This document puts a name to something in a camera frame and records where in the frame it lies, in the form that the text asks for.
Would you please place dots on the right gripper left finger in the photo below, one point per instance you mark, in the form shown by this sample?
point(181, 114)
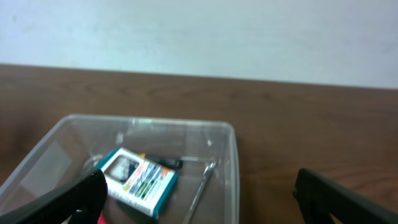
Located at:
point(79, 201)

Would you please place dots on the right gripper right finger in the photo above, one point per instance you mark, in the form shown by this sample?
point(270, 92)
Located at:
point(321, 200)

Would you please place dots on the blue white cardboard box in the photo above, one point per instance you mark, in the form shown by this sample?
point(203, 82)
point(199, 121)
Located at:
point(138, 182)

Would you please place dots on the black yellow screwdriver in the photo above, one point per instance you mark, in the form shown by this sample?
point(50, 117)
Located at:
point(168, 162)

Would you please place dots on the clear plastic storage container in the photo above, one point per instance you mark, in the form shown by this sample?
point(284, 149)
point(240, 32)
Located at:
point(78, 142)

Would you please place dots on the silver wrench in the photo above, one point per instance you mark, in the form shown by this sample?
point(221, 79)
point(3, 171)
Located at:
point(193, 206)

